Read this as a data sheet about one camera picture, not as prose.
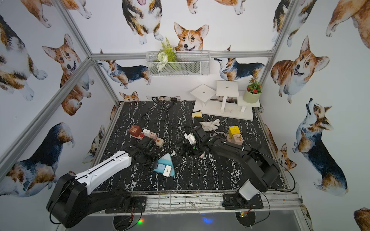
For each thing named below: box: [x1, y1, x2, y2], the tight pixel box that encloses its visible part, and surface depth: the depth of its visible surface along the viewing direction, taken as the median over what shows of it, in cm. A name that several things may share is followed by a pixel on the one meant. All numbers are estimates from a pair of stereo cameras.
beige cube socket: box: [226, 133, 245, 146], surface depth 92 cm
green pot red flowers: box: [243, 77, 263, 104], surface depth 95 cm
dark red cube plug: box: [128, 124, 142, 138], surface depth 97 cm
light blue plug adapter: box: [157, 163, 166, 171], surface depth 81 cm
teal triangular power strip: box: [153, 153, 175, 178], surface depth 81 cm
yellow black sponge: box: [191, 111, 204, 125], surface depth 115 cm
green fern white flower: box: [156, 36, 178, 72], surface depth 84 cm
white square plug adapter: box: [162, 165, 172, 178], surface depth 78 cm
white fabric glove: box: [199, 118, 221, 131], surface depth 108 cm
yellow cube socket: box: [228, 125, 241, 140], surface depth 95 cm
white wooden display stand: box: [190, 80, 261, 121], surface depth 112 cm
